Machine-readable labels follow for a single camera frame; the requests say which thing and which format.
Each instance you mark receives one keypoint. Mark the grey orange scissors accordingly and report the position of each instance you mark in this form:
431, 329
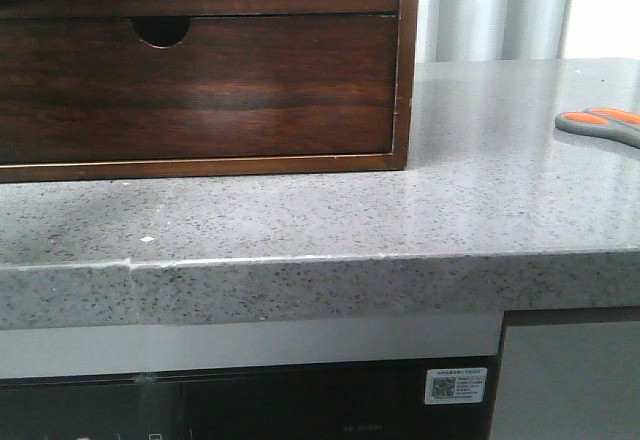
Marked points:
607, 123

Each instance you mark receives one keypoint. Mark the dark wooden drawer cabinet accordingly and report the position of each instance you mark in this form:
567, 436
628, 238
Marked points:
166, 31

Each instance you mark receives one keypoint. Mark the white curtain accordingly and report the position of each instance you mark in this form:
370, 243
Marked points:
483, 30

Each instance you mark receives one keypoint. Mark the black built-in appliance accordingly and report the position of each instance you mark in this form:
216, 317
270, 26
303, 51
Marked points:
359, 378

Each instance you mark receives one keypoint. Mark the white QR code sticker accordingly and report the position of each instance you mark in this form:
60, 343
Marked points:
455, 386

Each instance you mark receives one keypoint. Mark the grey cabinet door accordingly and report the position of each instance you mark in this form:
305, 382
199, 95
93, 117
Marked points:
568, 374

